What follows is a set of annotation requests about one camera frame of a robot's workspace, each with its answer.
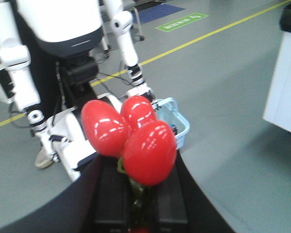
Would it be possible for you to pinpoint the dark snack box in basket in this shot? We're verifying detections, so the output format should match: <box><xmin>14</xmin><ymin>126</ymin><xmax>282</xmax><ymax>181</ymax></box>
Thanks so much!
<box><xmin>170</xmin><ymin>124</ymin><xmax>178</xmax><ymax>136</ymax></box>

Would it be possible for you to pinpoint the white robot arm image right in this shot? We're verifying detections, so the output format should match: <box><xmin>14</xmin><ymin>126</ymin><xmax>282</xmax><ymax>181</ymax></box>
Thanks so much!
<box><xmin>103</xmin><ymin>0</ymin><xmax>156</xmax><ymax>102</ymax></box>

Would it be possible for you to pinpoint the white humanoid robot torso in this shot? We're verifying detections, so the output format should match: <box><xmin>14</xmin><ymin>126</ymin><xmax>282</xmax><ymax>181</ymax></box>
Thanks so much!
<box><xmin>16</xmin><ymin>0</ymin><xmax>103</xmax><ymax>58</ymax></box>

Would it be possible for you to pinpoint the light blue plastic basket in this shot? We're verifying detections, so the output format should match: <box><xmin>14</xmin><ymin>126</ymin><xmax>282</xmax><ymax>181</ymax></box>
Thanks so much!
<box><xmin>152</xmin><ymin>97</ymin><xmax>190</xmax><ymax>149</ymax></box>

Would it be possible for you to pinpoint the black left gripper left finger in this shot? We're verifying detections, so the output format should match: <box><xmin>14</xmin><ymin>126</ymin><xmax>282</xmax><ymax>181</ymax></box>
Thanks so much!
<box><xmin>0</xmin><ymin>156</ymin><xmax>130</xmax><ymax>233</ymax></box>

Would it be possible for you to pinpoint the person in dark clothes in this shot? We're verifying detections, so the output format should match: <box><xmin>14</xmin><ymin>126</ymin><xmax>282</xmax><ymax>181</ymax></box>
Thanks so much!
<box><xmin>11</xmin><ymin>0</ymin><xmax>71</xmax><ymax>169</ymax></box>

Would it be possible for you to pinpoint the white robot mobile base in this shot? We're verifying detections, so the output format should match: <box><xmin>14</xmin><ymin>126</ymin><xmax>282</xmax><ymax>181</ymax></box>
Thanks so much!
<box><xmin>48</xmin><ymin>93</ymin><xmax>127</xmax><ymax>182</ymax></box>

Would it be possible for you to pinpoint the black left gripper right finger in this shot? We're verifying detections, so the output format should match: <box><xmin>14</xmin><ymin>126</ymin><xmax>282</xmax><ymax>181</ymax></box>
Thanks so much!
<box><xmin>151</xmin><ymin>151</ymin><xmax>234</xmax><ymax>233</ymax></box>

